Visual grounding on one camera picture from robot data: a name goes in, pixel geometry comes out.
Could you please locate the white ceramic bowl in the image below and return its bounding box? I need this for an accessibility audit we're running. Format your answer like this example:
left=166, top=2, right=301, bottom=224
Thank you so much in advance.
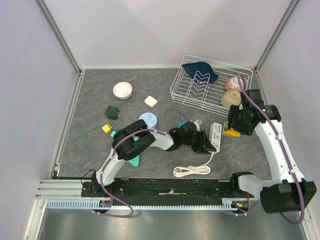
left=112, top=82, right=133, bottom=100

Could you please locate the yellow plug adapter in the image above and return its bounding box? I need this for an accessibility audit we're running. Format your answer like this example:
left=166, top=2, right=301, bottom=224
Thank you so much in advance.
left=222, top=122, right=241, bottom=138

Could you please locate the purple cable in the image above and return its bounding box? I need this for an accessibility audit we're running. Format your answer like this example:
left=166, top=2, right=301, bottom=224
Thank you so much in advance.
left=98, top=108, right=198, bottom=218
left=236, top=73, right=306, bottom=225

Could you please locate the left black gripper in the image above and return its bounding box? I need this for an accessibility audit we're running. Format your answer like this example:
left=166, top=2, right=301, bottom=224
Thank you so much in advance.
left=181, top=129, right=216, bottom=155

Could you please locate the round light blue socket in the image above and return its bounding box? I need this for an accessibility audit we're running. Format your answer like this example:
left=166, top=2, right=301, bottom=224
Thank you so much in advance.
left=138, top=112, right=158, bottom=129

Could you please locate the pink patterned bowl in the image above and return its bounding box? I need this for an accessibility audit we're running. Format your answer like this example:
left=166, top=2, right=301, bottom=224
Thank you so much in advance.
left=224, top=76, right=242, bottom=93

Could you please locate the light blue cable duct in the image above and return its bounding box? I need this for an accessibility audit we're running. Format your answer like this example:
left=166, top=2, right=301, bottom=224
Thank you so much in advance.
left=77, top=198, right=251, bottom=211

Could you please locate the white power strip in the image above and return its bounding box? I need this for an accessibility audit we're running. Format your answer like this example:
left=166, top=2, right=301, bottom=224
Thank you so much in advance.
left=209, top=122, right=223, bottom=154

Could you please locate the blue cube plug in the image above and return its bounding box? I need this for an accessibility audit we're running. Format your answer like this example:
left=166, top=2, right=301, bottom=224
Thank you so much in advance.
left=178, top=121, right=186, bottom=128

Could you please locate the beige ceramic bowl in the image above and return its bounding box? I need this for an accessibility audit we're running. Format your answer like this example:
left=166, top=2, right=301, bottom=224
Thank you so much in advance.
left=220, top=90, right=242, bottom=108

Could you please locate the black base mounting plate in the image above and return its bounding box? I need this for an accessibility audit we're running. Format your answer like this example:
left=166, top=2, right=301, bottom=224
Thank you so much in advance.
left=82, top=177, right=261, bottom=205

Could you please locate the dark green cube plug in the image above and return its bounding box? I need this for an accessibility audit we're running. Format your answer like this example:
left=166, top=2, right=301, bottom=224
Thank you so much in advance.
left=104, top=105, right=121, bottom=121

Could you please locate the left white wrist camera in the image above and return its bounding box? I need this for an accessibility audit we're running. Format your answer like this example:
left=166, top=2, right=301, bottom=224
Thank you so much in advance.
left=194, top=119, right=203, bottom=126

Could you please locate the yellow cube plug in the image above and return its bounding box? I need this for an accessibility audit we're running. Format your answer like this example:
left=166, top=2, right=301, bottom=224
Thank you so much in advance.
left=101, top=123, right=113, bottom=134

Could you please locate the white plug adapter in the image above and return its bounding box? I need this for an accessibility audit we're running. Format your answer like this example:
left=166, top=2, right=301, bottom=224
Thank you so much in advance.
left=144, top=95, right=158, bottom=108

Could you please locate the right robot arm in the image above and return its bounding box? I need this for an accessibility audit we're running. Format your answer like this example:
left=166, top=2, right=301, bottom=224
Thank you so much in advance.
left=225, top=89, right=317, bottom=214

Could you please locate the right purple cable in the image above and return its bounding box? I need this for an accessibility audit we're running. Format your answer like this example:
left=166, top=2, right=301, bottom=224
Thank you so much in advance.
left=236, top=73, right=306, bottom=225

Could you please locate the white coiled power cord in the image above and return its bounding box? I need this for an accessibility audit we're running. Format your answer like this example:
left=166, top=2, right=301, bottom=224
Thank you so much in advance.
left=172, top=151, right=216, bottom=178

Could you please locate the teal triangular power strip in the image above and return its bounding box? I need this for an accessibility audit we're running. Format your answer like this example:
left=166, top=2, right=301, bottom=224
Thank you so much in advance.
left=110, top=130, right=140, bottom=168

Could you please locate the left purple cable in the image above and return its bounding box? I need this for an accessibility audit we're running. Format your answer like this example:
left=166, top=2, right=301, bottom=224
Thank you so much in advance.
left=98, top=108, right=198, bottom=218

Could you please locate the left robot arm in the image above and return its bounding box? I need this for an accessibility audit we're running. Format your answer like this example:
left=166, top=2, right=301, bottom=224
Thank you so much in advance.
left=91, top=119, right=222, bottom=197

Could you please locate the white wire dish rack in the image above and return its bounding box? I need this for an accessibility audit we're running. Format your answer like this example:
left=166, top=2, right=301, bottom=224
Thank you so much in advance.
left=170, top=54, right=253, bottom=117

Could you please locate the dark blue leaf plate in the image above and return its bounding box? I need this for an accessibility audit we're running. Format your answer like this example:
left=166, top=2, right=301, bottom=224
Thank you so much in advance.
left=181, top=61, right=219, bottom=85

